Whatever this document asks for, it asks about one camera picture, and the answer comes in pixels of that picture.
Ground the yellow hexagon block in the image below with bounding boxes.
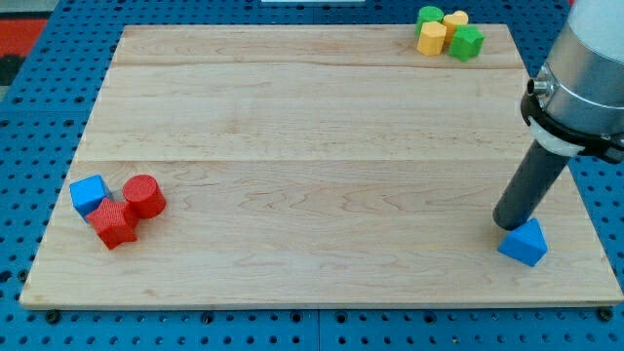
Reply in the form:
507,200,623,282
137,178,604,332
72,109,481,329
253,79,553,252
416,21,447,57

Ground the yellow heart block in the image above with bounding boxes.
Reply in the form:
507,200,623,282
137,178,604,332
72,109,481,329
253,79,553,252
442,10,469,45

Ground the red star block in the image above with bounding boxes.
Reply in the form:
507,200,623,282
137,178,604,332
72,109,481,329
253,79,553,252
86,198,139,250

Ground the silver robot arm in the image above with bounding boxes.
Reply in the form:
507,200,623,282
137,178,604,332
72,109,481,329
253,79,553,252
521,0,623,164

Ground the blue cube block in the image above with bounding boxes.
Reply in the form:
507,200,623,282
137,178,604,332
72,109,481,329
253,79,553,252
69,175,113,220

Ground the green cylinder block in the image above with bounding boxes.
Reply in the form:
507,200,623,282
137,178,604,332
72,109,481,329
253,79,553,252
415,6,447,39

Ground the green star block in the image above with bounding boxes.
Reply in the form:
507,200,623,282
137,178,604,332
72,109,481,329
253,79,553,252
448,25,486,61

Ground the wooden board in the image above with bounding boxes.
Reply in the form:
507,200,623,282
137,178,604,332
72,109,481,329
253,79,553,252
20,24,623,310

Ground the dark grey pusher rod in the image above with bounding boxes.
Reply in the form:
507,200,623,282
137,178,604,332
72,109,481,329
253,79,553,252
492,140,569,231

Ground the red cylinder block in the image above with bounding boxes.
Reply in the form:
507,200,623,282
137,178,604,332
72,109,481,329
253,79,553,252
122,175,167,219

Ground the blue triangle block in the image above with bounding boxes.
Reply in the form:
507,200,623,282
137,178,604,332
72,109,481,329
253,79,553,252
498,217,549,267

